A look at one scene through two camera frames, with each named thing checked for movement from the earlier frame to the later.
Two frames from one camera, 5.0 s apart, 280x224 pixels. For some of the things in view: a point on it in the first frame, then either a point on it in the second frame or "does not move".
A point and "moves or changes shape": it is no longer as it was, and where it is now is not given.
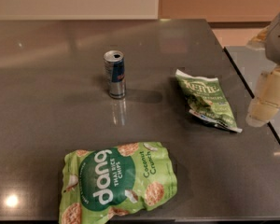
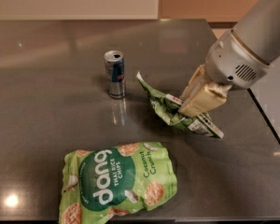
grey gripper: (279, 37) to (231, 60)
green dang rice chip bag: (110, 183) does not move
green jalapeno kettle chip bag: (207, 101) moves or changes shape
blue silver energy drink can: (116, 69) does not move
